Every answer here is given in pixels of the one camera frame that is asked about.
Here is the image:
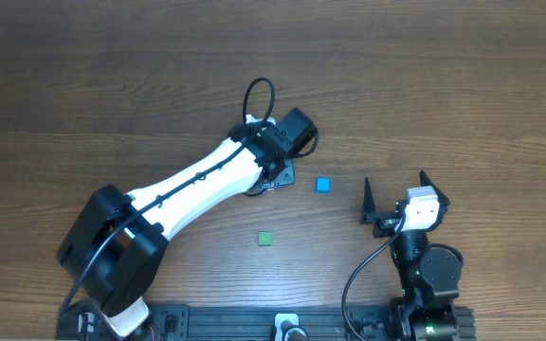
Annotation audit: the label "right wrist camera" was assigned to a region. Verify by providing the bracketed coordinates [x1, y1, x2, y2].
[398, 186, 443, 233]

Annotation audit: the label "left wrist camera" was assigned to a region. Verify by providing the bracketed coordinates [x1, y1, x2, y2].
[245, 114, 278, 127]

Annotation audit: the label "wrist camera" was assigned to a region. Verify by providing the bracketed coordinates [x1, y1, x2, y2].
[398, 186, 443, 233]
[245, 114, 278, 127]

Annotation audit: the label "mounting rail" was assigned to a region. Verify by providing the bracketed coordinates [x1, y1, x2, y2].
[56, 302, 477, 341]

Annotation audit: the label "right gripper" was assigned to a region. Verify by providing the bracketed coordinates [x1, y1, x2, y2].
[360, 170, 451, 239]

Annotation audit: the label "black cable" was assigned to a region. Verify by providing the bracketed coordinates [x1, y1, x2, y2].
[58, 77, 320, 317]
[340, 215, 407, 341]

